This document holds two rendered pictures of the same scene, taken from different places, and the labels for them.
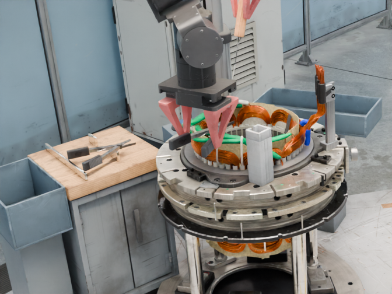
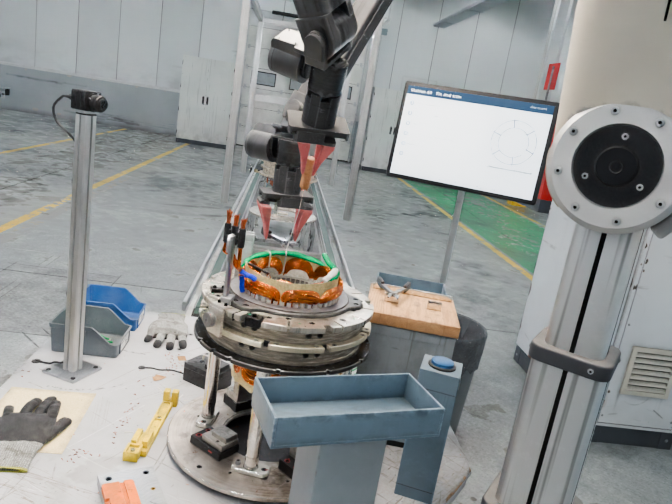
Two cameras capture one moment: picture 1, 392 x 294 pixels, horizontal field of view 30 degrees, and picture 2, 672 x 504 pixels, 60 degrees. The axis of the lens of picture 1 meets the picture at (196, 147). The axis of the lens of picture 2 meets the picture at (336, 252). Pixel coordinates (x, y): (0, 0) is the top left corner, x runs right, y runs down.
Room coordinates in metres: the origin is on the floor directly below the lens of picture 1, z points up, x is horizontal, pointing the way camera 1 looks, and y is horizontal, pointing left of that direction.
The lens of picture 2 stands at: (1.80, -0.90, 1.45)
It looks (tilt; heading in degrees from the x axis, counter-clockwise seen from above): 14 degrees down; 125
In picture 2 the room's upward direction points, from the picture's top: 9 degrees clockwise
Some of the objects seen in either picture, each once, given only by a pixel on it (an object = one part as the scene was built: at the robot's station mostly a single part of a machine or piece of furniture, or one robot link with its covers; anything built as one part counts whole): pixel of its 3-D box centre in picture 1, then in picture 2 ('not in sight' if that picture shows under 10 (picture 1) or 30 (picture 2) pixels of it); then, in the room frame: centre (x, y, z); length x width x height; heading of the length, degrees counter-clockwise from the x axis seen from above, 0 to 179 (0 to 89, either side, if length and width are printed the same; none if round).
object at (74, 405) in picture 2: not in sight; (22, 428); (0.82, -0.42, 0.78); 0.31 x 0.19 x 0.01; 132
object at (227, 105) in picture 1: (208, 117); (274, 216); (1.02, -0.02, 1.21); 0.07 x 0.07 x 0.09; 53
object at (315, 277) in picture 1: (319, 280); (220, 436); (1.11, -0.20, 0.83); 0.05 x 0.04 x 0.02; 1
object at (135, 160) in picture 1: (96, 160); (411, 308); (1.25, 0.19, 1.05); 0.20 x 0.19 x 0.02; 121
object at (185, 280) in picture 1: (192, 280); not in sight; (1.16, 0.03, 0.83); 0.05 x 0.04 x 0.02; 155
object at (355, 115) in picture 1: (317, 163); (334, 480); (1.41, -0.25, 0.92); 0.25 x 0.11 x 0.28; 58
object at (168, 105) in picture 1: (190, 114); (290, 218); (1.04, 0.00, 1.21); 0.07 x 0.07 x 0.09; 53
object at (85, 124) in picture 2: not in sight; (78, 248); (0.66, -0.23, 1.07); 0.03 x 0.03 x 0.57; 17
